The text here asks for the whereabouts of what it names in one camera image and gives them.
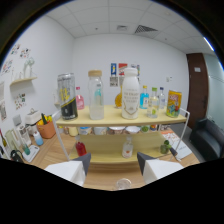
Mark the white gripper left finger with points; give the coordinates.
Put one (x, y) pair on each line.
(71, 170)

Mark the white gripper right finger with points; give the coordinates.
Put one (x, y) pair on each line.
(156, 168)

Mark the clear jar with wooden lid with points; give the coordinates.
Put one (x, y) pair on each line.
(96, 106)

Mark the white milk bottle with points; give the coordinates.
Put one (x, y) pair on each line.
(130, 96)

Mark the white and blue cup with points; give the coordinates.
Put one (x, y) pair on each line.
(38, 139)

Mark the glass jar with limes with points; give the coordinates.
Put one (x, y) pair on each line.
(165, 147)

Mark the red liquid glass bottle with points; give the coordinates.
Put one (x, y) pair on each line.
(81, 148)

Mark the white booklet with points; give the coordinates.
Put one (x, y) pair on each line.
(181, 146)

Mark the clear bottle with red label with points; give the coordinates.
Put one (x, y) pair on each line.
(127, 150)

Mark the clear glass with ice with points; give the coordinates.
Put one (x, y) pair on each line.
(124, 184)

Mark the blue rimmed bowl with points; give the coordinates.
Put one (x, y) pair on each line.
(85, 130)

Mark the white flat scale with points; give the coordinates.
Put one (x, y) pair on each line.
(30, 153)

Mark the orange storage basket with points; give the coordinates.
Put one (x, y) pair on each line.
(46, 129)

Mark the white bowl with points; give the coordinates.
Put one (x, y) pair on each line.
(116, 130)
(100, 130)

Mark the black bag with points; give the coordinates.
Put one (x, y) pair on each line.
(16, 156)

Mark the black armchair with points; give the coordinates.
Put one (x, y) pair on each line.
(210, 140)

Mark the clear bottle with green cap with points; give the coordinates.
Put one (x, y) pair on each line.
(153, 106)

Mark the white appliance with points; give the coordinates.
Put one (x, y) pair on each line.
(32, 117)

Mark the yellow cartoon drink can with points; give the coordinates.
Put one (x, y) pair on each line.
(174, 104)

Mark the two-tier wooden shelf rack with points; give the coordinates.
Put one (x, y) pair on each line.
(111, 116)

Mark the small pink bottle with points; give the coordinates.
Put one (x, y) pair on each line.
(80, 101)

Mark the small light blue bottle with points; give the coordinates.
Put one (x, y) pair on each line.
(144, 99)

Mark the small clear bottle blue cap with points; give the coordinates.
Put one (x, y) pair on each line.
(162, 98)

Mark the tall black silver can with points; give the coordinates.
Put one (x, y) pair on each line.
(68, 98)

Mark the small orange liquid bottle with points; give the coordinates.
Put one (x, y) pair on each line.
(118, 101)

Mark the brown door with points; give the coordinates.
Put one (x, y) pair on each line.
(197, 90)

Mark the white figure ornament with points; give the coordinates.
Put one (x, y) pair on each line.
(29, 68)

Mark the ceiling air vent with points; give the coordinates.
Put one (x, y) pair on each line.
(146, 29)

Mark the square ceiling fixture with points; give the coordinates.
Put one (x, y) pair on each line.
(122, 28)

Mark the photo collage on wall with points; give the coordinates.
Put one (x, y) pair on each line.
(20, 101)

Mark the wooden wall shelf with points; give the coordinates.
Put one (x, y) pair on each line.
(23, 81)

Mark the blue wall poster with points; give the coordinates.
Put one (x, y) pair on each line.
(113, 71)

